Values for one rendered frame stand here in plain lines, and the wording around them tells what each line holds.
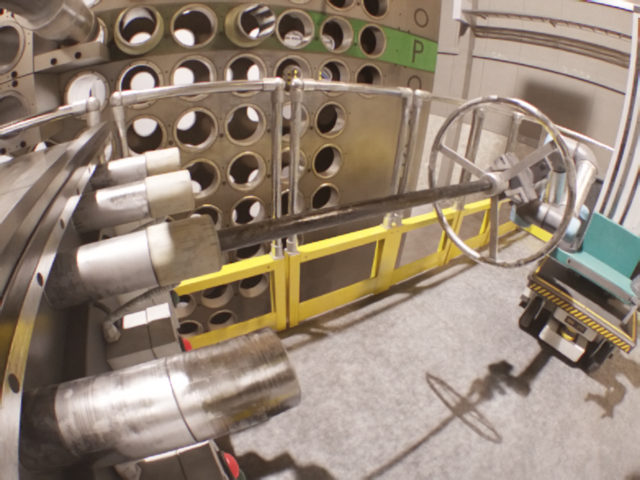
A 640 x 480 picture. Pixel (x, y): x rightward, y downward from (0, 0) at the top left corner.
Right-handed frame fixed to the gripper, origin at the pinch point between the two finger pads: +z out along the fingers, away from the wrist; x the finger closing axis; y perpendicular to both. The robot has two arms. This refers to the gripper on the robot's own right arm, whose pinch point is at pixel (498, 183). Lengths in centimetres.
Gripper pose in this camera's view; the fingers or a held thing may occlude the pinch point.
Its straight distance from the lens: 72.5
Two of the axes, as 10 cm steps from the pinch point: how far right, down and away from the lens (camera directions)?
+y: -3.8, 3.4, 8.6
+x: -3.5, -9.1, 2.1
